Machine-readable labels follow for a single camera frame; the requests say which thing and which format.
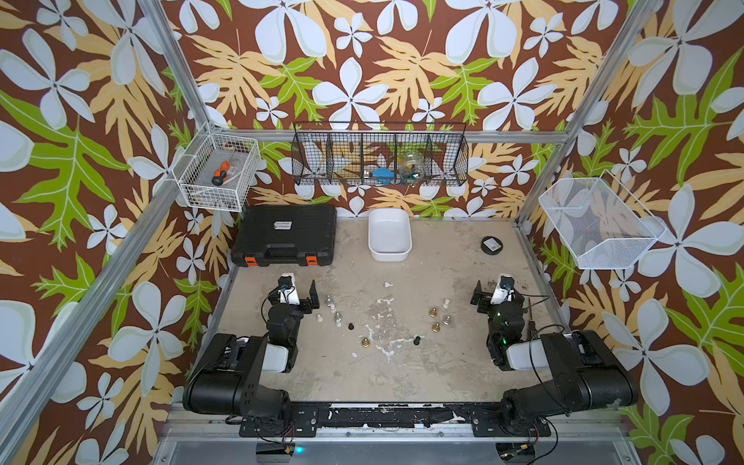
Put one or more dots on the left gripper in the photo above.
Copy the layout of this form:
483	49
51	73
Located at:
314	303

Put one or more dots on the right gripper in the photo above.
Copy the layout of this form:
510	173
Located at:
478	294

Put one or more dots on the white plastic storage box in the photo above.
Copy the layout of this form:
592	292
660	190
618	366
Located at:
389	235

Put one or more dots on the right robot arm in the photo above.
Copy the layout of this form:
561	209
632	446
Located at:
576	371

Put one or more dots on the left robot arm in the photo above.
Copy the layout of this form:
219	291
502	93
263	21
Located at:
226	380

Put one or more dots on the black round tape disc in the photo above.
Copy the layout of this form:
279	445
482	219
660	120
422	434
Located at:
491	246

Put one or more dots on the black tool case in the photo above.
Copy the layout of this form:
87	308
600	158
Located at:
286	235

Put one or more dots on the blue object in basket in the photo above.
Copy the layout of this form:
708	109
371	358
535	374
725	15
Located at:
383	177

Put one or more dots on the clear plastic container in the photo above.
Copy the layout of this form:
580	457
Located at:
411	165

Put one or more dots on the red black screwdriver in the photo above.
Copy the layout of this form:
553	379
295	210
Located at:
220	175

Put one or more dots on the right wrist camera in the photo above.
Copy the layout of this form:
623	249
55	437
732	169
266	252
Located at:
501	292

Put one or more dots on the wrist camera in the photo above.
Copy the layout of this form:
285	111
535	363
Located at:
288	293
501	292

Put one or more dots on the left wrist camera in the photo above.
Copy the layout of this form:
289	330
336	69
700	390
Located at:
288	293

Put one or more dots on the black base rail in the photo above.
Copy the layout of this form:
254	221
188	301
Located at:
305	419

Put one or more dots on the white wire basket right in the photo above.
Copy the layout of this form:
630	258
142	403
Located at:
602	223

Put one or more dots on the white wire basket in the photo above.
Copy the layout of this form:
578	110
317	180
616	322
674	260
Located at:
602	223
209	148

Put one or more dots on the black wire basket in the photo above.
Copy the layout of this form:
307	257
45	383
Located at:
349	152

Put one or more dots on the white wire basket left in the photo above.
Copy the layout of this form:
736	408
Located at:
209	148

